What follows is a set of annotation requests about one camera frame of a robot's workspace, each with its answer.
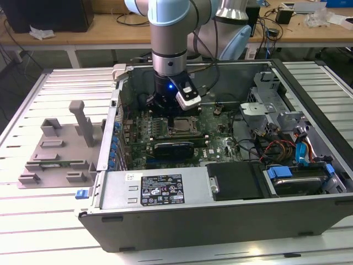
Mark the CPU with silver top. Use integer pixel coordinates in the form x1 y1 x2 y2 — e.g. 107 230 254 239
173 117 194 133

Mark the metal socket cover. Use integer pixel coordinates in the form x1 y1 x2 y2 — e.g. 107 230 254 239
168 116 200 135

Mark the CPU socket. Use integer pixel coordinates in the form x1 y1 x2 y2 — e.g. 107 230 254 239
167 115 201 136

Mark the green RAM stick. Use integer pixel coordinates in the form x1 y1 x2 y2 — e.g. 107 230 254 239
38 160 75 168
152 136 209 147

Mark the graphics card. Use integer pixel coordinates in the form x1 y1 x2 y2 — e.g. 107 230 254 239
151 140 195 160

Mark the green motherboard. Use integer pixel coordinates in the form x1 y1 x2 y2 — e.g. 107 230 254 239
120 103 250 171

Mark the blue expansion card retainer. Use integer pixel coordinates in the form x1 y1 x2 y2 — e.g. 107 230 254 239
109 121 121 169

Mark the wooden desk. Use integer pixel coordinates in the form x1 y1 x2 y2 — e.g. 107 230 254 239
0 5 353 68

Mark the silver metal disk bay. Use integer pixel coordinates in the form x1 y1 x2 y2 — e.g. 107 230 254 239
238 70 309 139

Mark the grey parts rack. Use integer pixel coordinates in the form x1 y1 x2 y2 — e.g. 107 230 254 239
18 100 107 190

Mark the black upright computer tower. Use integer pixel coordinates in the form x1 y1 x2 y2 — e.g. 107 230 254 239
245 4 261 38

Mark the silver power supply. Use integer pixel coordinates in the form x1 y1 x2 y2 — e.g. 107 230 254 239
99 167 215 209

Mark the black plastic shroud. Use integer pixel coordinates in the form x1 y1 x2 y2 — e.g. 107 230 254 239
206 162 270 202

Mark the white crumpled cloth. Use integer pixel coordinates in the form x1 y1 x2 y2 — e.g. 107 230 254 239
29 25 55 41

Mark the large black box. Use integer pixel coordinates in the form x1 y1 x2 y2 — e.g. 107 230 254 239
0 0 94 34

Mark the small black box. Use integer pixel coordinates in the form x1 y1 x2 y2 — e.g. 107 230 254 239
275 8 293 24

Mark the blue disk carrier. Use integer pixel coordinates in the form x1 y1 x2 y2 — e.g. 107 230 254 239
266 163 336 194

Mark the grey PC case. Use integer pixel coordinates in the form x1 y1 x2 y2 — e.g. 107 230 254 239
74 58 353 253

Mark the hard disk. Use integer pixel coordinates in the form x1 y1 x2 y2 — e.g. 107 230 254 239
275 176 324 195

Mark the crumpled clear plastic bag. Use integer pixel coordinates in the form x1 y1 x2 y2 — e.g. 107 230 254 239
304 7 331 28

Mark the white paper sheet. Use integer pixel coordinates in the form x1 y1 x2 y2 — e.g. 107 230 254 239
329 13 353 28

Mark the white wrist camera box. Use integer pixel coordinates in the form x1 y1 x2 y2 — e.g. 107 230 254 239
175 78 201 112

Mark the pale grey case handle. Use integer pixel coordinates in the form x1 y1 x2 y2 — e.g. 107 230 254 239
113 63 130 81

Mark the black camera cable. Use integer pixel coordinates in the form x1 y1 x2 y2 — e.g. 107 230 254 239
190 0 221 96

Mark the red yellow black wire bundle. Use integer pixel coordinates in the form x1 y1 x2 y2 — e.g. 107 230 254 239
263 139 297 165

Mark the blue flat data wire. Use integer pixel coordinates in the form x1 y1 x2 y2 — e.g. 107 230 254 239
293 125 314 168

